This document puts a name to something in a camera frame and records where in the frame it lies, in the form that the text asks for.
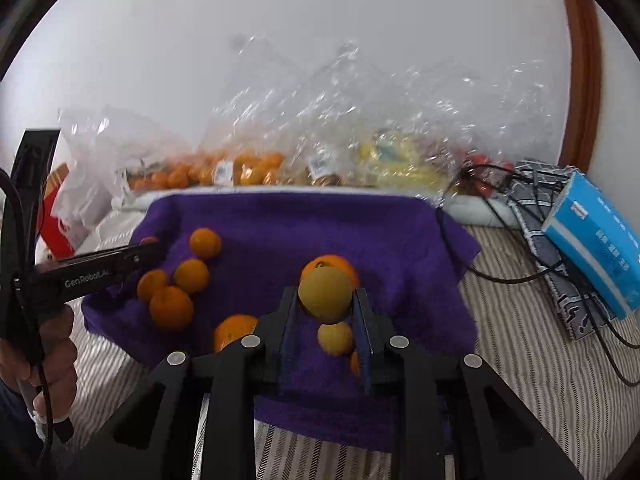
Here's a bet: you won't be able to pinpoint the white plastic bag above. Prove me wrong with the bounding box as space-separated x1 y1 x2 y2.
52 105 196 241

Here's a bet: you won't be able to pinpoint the brown wooden door frame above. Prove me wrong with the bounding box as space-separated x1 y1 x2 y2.
555 0 603 171

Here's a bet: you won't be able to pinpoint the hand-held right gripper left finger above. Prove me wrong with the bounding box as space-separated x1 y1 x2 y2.
65 285 301 480

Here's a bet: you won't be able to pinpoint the black white patterned cloth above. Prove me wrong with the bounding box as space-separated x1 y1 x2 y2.
507 160 618 343

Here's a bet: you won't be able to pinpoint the purple towel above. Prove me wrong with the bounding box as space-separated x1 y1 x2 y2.
81 187 482 453

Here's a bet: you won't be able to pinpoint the tangled black cables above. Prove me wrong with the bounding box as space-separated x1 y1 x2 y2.
435 162 640 388

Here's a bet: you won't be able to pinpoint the clear bag of yellow fruit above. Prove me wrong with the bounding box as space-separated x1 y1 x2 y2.
300 45 451 196

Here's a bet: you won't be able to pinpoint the crinkled clear plastic bag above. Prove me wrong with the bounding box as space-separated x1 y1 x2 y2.
425 57 556 196

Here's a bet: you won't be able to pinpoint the yellow-green round fruit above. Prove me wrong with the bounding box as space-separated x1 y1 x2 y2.
297 266 354 325

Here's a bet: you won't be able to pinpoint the clear bag of oranges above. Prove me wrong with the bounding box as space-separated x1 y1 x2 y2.
205 35 321 188
117 110 236 193

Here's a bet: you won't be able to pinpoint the striped quilted bed cover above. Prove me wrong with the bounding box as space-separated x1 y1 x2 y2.
65 205 640 480

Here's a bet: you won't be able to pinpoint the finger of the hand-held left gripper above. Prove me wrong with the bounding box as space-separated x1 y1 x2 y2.
111 241 168 283

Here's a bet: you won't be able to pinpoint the small yellow round fruit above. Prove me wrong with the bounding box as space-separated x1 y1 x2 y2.
317 321 356 357

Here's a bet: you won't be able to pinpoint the blue tissue pack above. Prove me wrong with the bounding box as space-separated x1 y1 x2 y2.
541 172 640 320

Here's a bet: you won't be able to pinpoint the person's left hand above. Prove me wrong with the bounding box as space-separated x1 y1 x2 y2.
0 306 79 424

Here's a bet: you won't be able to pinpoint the large orange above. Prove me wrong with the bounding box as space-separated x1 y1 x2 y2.
148 285 195 332

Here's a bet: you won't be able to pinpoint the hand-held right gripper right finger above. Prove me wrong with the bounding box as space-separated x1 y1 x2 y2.
352 285 586 480

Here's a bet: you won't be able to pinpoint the red paper shopping bag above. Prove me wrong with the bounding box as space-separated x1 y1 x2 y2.
37 195 93 257

